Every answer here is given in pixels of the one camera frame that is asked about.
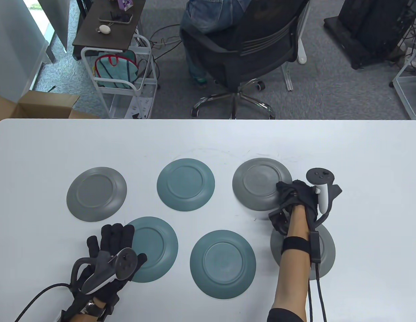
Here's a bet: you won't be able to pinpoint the person's right hand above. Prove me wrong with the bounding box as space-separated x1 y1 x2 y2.
276 180 319 223

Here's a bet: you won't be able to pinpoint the person's left hand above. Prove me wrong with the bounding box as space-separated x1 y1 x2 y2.
69 223 148 311

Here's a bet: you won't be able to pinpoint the grey plate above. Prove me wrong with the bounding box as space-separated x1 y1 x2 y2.
270 223 336 281
232 158 293 212
66 167 127 222

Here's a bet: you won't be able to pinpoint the teal plate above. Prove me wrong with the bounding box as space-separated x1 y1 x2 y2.
126 216 179 283
190 230 256 300
157 158 215 212

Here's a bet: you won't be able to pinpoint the grey and white controller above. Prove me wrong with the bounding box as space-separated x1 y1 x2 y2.
306 167 343 232
70 248 139 296

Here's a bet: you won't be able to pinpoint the black sleeve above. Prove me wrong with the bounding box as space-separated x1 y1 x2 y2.
267 308 306 322

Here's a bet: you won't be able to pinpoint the white desk leg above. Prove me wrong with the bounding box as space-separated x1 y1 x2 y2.
296 0 312 64

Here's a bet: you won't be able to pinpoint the black office chair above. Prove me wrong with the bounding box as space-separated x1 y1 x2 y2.
181 0 311 119

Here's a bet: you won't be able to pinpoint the cardboard box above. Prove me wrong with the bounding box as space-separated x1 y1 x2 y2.
0 90 101 132

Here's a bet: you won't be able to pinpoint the white metal cart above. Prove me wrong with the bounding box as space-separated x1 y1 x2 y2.
81 34 160 119

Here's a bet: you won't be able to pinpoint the teal bag with red trim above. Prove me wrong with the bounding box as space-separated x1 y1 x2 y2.
95 50 139 90

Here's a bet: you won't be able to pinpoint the black equipment case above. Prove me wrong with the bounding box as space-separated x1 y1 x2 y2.
324 0 416 70

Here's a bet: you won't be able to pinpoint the dark brown side table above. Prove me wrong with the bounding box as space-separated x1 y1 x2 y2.
72 0 147 61

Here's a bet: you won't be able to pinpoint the grey partition panel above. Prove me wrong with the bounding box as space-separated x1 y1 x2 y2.
38 0 71 52

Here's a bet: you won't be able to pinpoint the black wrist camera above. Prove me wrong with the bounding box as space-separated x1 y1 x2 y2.
268 208 291 236

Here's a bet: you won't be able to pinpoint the black forearm strap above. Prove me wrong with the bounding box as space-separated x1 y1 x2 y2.
281 236 311 255

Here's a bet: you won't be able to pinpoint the black cable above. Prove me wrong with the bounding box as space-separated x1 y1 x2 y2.
14 283 72 322
307 262 327 322

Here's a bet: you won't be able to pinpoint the black wrist strap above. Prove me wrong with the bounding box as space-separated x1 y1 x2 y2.
80 300 107 319

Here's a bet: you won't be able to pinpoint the silver metal rail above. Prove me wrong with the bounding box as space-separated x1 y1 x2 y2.
282 64 294 92

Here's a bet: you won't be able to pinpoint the white wire basket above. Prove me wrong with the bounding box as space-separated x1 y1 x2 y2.
392 42 416 120

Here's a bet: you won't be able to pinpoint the black floor cables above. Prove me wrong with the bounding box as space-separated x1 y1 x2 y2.
149 24 183 62

